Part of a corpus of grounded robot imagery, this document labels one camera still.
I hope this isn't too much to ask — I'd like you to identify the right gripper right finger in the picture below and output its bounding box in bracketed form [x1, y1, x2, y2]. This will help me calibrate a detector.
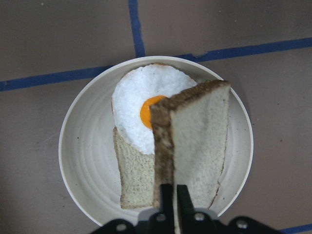
[176, 185, 195, 215]

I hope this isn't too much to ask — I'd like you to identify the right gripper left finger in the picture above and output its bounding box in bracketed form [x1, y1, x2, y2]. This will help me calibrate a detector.
[159, 184, 174, 215]

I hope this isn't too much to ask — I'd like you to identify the bread slice from board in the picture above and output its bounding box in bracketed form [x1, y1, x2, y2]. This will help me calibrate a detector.
[150, 79, 231, 208]

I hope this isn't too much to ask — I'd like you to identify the bread slice on plate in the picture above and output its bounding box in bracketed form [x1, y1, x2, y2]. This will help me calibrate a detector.
[113, 128, 155, 209]

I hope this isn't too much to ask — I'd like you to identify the cream round plate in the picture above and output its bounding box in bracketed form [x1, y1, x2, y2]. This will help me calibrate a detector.
[58, 56, 254, 226]

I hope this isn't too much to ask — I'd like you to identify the fried egg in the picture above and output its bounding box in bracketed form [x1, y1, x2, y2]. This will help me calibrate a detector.
[112, 64, 197, 155]

